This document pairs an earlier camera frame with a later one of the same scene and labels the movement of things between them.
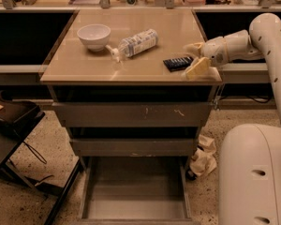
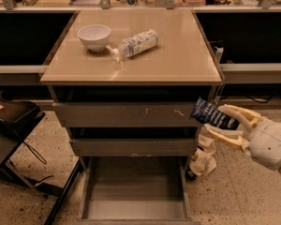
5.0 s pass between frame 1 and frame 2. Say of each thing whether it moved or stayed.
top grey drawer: stayed
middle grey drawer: stayed
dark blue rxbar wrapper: moved
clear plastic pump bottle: stayed
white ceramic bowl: stayed
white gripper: moved
